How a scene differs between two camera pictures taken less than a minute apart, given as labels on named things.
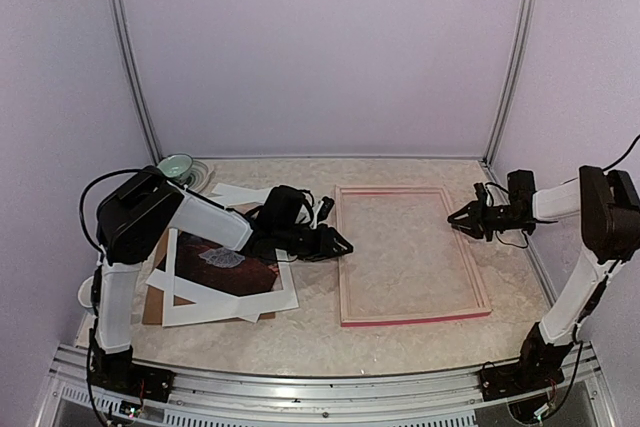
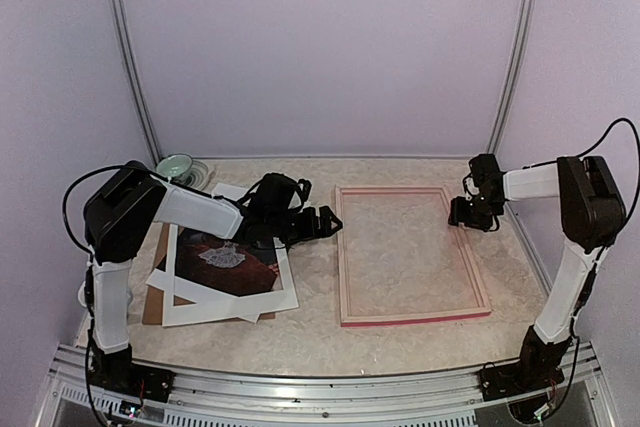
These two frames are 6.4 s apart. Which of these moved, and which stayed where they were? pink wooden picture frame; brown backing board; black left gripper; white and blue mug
Moved: black left gripper
Stayed: white and blue mug; pink wooden picture frame; brown backing board
